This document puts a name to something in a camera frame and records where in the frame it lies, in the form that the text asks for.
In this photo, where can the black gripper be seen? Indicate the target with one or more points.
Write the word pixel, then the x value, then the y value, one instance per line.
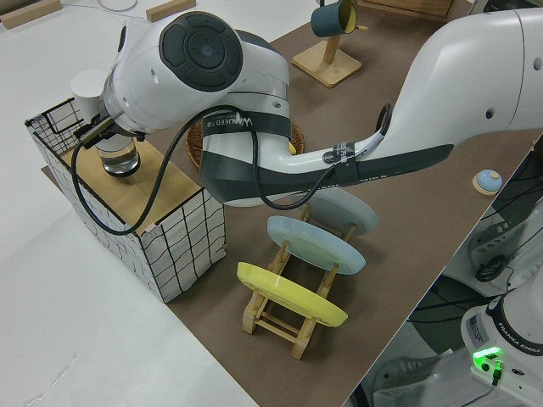
pixel 102 137

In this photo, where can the glass cup with white sleeve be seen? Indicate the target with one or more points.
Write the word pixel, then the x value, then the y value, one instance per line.
pixel 121 163

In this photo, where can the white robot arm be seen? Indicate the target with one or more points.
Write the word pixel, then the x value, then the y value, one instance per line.
pixel 220 106

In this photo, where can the brown wicker basket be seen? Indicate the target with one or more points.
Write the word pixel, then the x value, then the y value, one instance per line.
pixel 195 142

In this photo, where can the wooden block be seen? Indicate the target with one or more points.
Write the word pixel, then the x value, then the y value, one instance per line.
pixel 17 19
pixel 169 9

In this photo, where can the light blue plate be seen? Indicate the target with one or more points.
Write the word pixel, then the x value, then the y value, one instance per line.
pixel 314 246

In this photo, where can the wooden mug tree stand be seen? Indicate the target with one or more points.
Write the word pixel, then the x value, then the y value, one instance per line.
pixel 328 63

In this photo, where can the yellow plate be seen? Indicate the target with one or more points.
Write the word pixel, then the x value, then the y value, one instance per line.
pixel 288 292

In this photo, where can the wooden plate rack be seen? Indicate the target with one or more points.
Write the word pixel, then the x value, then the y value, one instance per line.
pixel 271 326

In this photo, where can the dark blue mug yellow inside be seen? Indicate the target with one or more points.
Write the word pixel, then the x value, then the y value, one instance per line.
pixel 326 19

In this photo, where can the grey plate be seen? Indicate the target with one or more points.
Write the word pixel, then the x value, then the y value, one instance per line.
pixel 352 212

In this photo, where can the brown table mat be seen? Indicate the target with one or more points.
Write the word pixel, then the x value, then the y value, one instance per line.
pixel 403 237

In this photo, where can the wooden cabinet box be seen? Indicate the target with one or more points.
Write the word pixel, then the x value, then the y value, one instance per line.
pixel 403 6

